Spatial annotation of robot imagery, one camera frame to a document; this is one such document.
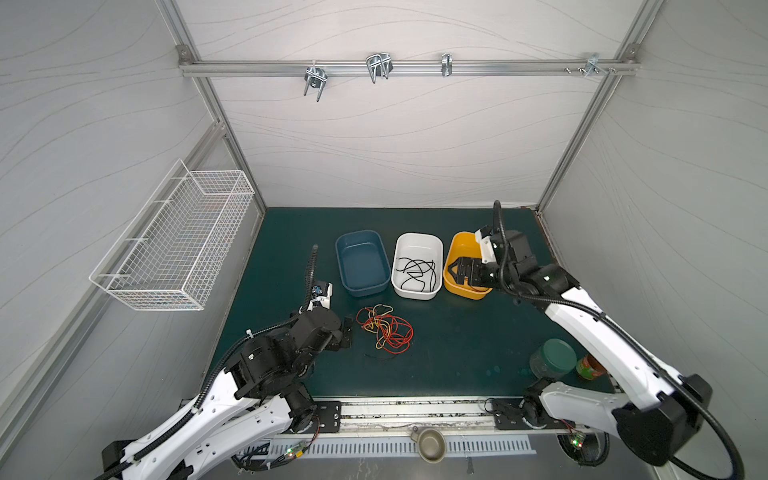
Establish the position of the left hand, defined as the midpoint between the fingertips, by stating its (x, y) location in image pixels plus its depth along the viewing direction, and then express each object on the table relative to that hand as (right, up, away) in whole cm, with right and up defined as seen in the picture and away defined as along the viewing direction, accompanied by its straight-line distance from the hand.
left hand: (340, 312), depth 71 cm
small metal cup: (+22, -31, -1) cm, 38 cm away
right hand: (+32, +12, +6) cm, 35 cm away
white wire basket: (-38, +16, -2) cm, 42 cm away
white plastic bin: (+22, +15, +37) cm, 45 cm away
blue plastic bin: (+2, +9, +33) cm, 34 cm away
